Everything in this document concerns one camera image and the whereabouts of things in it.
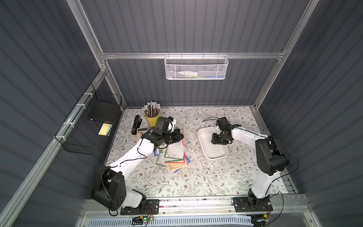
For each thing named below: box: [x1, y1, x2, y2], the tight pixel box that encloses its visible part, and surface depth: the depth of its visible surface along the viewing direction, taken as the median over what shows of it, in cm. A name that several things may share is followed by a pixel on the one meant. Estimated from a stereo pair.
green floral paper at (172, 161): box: [164, 159, 185, 163], surface depth 91 cm
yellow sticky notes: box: [97, 122, 113, 137], surface depth 77 cm
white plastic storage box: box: [197, 126, 230, 160], surface depth 96 cm
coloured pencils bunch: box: [141, 101, 161, 118], surface depth 99 cm
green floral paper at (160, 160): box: [155, 149, 167, 167], surface depth 93 cm
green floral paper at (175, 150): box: [164, 139, 184, 160], surface depth 93 cm
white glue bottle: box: [177, 70, 199, 78], surface depth 93 cm
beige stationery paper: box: [166, 159, 188, 173], surface depth 90 cm
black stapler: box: [131, 114, 143, 135], surface depth 110 cm
